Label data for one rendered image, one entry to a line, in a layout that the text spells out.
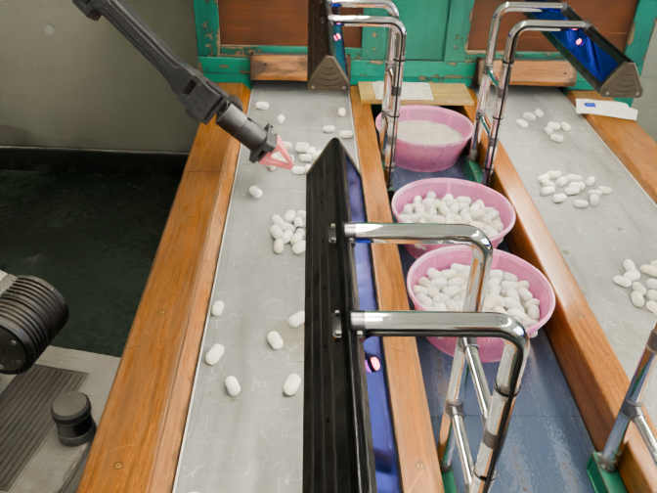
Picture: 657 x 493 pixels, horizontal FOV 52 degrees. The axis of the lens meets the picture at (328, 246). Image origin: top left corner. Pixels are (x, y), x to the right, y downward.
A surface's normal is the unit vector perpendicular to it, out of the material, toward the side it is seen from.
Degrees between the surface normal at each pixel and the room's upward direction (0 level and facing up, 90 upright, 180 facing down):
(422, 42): 90
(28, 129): 90
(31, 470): 1
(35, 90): 90
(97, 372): 0
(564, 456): 0
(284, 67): 67
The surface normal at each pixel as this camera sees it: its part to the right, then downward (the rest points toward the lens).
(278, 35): 0.02, 0.56
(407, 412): 0.03, -0.83
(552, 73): 0.03, 0.18
